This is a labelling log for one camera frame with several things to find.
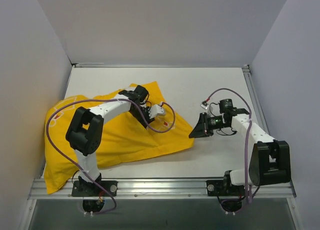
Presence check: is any aluminium front rail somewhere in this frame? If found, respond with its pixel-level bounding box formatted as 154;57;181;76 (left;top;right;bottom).
27;176;297;200

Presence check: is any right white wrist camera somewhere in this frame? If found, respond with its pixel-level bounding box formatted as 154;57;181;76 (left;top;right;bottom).
200;101;211;114

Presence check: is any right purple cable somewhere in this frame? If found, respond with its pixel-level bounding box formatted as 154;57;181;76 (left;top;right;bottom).
205;88;261;214

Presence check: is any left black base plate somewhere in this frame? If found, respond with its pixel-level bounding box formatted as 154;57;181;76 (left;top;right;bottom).
71;180;118;197

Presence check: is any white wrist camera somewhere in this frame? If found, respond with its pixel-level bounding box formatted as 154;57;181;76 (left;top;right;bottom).
148;104;166;119
200;101;211;114

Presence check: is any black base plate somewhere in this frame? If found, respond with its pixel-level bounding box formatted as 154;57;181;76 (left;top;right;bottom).
206;180;245;197
71;180;118;197

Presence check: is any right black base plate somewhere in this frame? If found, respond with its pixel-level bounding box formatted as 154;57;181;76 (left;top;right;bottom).
206;180;245;197

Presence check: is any purple cable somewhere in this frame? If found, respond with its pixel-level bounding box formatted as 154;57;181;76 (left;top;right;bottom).
205;88;261;214
47;98;176;215

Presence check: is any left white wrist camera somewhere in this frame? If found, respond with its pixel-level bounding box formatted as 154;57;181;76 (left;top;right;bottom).
148;104;166;119

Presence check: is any yellow pillowcase with print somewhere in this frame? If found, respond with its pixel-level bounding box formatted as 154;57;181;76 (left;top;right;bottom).
44;95;194;194

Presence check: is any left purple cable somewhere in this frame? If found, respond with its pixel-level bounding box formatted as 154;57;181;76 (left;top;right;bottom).
47;98;176;215

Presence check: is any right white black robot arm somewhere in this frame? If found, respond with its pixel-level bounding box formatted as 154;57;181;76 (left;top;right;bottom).
189;99;291;195

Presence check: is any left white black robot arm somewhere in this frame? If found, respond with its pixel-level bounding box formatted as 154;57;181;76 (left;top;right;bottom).
66;85;165;196

